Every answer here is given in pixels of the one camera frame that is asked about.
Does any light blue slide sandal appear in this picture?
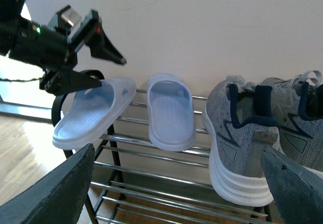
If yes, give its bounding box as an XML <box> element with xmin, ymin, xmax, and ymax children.
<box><xmin>52</xmin><ymin>77</ymin><xmax>137</xmax><ymax>150</ymax></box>
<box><xmin>146</xmin><ymin>73</ymin><xmax>196</xmax><ymax>152</ymax></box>

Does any grey knit sneaker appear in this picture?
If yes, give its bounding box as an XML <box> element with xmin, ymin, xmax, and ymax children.
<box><xmin>202</xmin><ymin>76</ymin><xmax>280</xmax><ymax>207</ymax></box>
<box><xmin>262</xmin><ymin>70</ymin><xmax>322</xmax><ymax>177</ymax></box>

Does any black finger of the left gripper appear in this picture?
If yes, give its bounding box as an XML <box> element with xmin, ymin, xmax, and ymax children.
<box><xmin>39</xmin><ymin>67</ymin><xmax>102</xmax><ymax>95</ymax></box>
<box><xmin>85</xmin><ymin>27</ymin><xmax>127</xmax><ymax>65</ymax></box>

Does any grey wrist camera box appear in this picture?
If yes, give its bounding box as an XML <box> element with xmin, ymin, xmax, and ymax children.
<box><xmin>47</xmin><ymin>5</ymin><xmax>82</xmax><ymax>36</ymax></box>

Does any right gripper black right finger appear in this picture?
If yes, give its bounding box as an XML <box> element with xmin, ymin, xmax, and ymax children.
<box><xmin>261</xmin><ymin>146</ymin><xmax>322</xmax><ymax>223</ymax></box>

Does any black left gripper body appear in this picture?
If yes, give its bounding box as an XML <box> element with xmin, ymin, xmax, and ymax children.
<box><xmin>7</xmin><ymin>11</ymin><xmax>101</xmax><ymax>69</ymax></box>

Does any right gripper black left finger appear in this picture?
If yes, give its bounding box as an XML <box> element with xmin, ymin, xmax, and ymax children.
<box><xmin>1</xmin><ymin>144</ymin><xmax>95</xmax><ymax>223</ymax></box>

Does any black metal shoe rack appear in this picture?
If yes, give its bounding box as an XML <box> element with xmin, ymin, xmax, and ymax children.
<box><xmin>84</xmin><ymin>89</ymin><xmax>275</xmax><ymax>223</ymax></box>

